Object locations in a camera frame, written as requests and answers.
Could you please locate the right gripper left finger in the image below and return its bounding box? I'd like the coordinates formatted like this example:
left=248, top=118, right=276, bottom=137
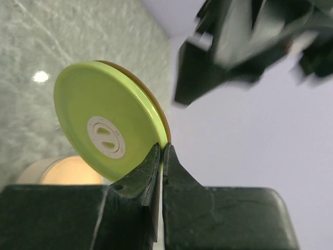
left=1, top=145, right=161, bottom=249

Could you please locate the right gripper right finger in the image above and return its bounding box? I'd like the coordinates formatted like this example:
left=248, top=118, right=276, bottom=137
left=162, top=144, right=299, bottom=249

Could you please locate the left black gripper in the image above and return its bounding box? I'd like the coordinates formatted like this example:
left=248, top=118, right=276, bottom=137
left=174, top=1, right=332, bottom=106

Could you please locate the tan round lid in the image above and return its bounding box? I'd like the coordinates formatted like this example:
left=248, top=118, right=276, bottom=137
left=16, top=156, right=104, bottom=185

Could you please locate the green round lid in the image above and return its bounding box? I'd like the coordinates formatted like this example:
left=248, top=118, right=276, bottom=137
left=54, top=60, right=171, bottom=182

